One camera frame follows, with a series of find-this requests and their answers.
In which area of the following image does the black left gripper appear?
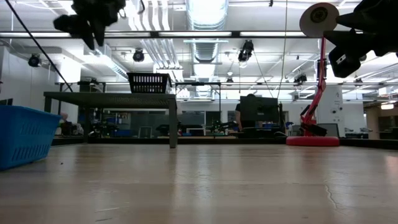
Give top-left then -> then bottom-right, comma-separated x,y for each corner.
52,0 -> 127,50

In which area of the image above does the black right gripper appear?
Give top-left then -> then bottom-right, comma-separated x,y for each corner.
323,0 -> 398,79

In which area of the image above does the black plastic basket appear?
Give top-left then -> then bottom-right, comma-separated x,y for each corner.
126,72 -> 173,95

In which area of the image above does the blue plastic basket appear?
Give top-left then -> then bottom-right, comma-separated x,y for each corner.
0,105 -> 62,171

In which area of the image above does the red desk lamp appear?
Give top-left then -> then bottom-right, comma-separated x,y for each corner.
285,2 -> 340,147

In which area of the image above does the black overhead light beam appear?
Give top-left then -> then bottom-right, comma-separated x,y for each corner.
0,30 -> 330,39

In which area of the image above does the grey perforated metal shelf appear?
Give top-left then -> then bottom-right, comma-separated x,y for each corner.
43,91 -> 178,149

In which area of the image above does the grey background monitor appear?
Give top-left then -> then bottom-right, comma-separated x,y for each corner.
317,123 -> 340,138

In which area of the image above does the black computer monitor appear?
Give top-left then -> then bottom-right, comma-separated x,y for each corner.
239,96 -> 280,124

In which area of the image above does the person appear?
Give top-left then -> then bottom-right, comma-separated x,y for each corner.
234,93 -> 259,131

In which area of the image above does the thin black power cable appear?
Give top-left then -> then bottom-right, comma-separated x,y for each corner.
4,0 -> 75,93

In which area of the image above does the silver ceiling air duct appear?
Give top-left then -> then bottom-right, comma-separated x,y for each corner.
185,0 -> 230,63

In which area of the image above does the black aluminium table frame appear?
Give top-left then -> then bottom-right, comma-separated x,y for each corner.
51,136 -> 398,150

